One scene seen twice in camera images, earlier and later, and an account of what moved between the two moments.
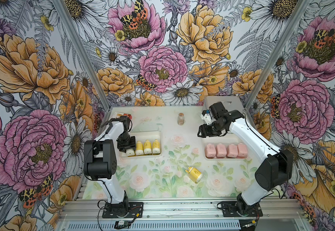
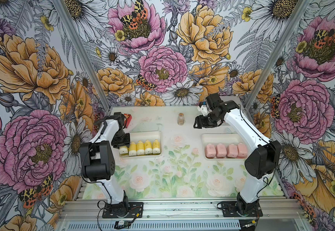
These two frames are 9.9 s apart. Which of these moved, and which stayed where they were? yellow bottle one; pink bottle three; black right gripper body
Moved: black right gripper body
Stayed: pink bottle three; yellow bottle one
